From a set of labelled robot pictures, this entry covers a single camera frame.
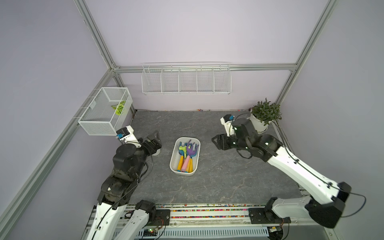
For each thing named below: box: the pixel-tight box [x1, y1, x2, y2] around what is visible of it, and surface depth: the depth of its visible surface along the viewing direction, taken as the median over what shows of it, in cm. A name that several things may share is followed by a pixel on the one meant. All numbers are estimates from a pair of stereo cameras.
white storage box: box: [169, 136, 201, 176], surface depth 95 cm
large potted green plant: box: [249, 97, 283, 134], surface depth 96 cm
